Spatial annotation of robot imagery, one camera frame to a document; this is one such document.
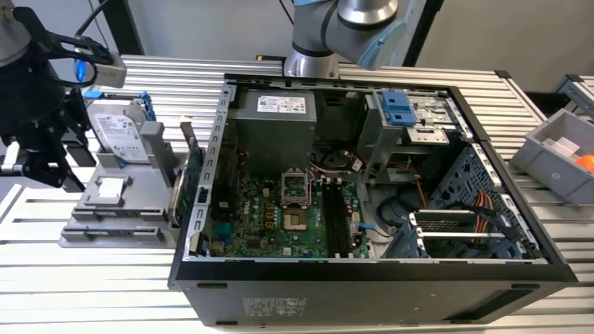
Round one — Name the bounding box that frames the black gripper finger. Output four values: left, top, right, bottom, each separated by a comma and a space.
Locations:
0, 120, 87, 194
63, 88, 98, 167

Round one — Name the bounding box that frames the black RAM slot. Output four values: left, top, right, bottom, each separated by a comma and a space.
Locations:
333, 179, 349, 258
327, 179, 343, 258
322, 179, 338, 258
338, 179, 354, 258

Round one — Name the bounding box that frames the hard disk in blue carrier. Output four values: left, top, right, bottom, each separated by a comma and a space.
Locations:
82, 89, 158, 166

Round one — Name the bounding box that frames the silver CPU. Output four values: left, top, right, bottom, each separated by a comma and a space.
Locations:
95, 177, 127, 199

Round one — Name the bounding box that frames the grey parts rack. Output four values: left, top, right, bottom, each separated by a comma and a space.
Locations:
58, 120, 191, 248

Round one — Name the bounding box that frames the green graphics card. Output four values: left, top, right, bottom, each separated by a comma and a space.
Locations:
170, 116, 208, 227

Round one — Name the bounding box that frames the grey power supply unit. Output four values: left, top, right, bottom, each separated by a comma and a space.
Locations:
227, 88, 319, 175

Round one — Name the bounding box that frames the teal expansion slot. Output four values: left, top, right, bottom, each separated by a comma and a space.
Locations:
212, 223, 234, 244

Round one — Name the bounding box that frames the metal socket cover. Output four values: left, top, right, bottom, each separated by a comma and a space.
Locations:
280, 169, 312, 208

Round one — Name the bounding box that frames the green motherboard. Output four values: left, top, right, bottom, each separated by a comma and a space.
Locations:
208, 170, 373, 259

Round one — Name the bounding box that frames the thin metal locking lever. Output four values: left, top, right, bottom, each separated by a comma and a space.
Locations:
306, 173, 318, 208

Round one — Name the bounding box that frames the CPU socket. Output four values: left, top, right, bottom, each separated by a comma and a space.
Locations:
282, 207, 310, 232

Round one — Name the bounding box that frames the blue plastic drive latch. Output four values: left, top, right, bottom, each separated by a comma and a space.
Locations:
379, 90, 415, 127

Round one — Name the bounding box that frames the open black PC case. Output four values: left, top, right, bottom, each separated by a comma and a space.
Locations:
167, 72, 579, 328

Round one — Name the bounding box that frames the metal disk bay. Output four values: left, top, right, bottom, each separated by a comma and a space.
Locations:
385, 208, 507, 258

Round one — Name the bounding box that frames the grey plastic bin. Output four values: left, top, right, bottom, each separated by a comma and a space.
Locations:
510, 108, 594, 206

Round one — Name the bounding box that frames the white block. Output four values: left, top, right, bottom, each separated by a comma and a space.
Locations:
542, 137, 581, 156

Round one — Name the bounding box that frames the black camera cable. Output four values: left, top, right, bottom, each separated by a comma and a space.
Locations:
44, 0, 115, 88

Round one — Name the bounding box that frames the black frame post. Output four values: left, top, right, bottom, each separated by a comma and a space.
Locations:
403, 0, 445, 67
95, 0, 144, 56

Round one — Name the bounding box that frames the black looped cable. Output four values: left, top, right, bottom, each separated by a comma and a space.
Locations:
377, 193, 410, 241

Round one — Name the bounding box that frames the thin orange wire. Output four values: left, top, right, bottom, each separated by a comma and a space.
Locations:
414, 173, 426, 212

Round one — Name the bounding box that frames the yellow orange wire bundle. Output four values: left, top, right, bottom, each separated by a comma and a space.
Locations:
475, 189, 495, 234

